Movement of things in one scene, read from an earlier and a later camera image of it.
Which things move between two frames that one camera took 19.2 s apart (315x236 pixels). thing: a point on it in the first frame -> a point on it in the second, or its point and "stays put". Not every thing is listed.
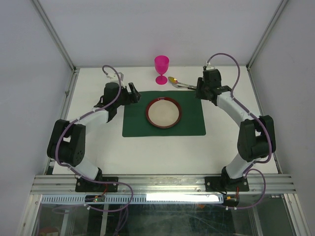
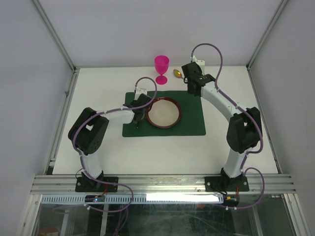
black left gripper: x=134 y=97 -> x=133 y=102
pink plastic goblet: x=161 y=64 stays put
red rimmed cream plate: x=163 y=112 stays put
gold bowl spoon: x=174 y=80 -> x=177 y=73
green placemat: x=191 y=123 stays put
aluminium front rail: x=66 y=184 stays put
